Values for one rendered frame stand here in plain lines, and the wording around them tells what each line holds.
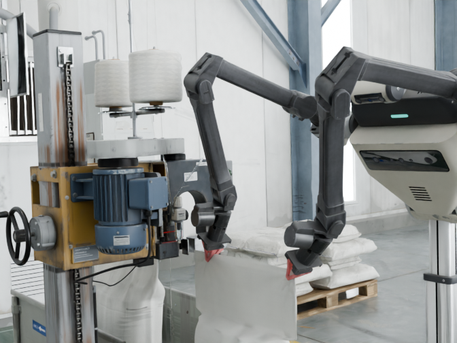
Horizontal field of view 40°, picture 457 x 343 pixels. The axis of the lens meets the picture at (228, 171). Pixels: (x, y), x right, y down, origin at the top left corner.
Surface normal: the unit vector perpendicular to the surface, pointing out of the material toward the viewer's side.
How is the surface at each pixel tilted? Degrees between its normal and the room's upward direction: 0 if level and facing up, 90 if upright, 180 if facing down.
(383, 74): 122
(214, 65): 105
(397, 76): 116
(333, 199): 109
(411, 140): 40
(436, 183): 130
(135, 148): 90
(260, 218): 90
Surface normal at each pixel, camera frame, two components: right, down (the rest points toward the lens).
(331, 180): 0.27, 0.52
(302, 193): -0.78, 0.06
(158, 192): 0.90, 0.00
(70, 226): 0.62, 0.02
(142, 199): -0.46, 0.06
